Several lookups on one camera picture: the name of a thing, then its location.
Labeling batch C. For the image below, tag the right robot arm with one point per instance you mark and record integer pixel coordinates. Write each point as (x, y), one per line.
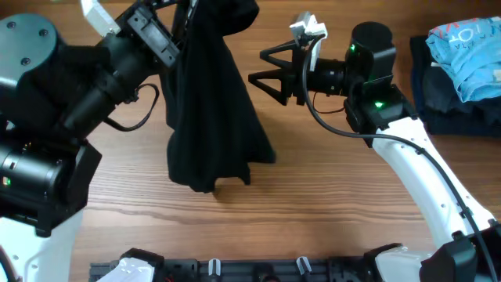
(466, 235)

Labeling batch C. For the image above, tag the light blue printed shirt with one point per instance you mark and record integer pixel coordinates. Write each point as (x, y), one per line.
(468, 51)

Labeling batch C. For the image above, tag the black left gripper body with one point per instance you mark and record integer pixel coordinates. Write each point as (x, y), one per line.
(139, 27)

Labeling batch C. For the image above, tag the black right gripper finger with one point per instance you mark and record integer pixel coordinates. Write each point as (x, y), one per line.
(268, 54)
(276, 83)

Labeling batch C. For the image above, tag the dark navy folded clothes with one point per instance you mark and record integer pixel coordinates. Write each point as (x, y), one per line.
(438, 104)

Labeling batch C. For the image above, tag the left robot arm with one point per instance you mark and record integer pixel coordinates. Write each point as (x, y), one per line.
(53, 95)

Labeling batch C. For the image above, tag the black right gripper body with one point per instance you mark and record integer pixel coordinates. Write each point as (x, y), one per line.
(329, 77)

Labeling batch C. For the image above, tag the black t-shirt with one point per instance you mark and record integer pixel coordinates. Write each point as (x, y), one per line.
(216, 130)

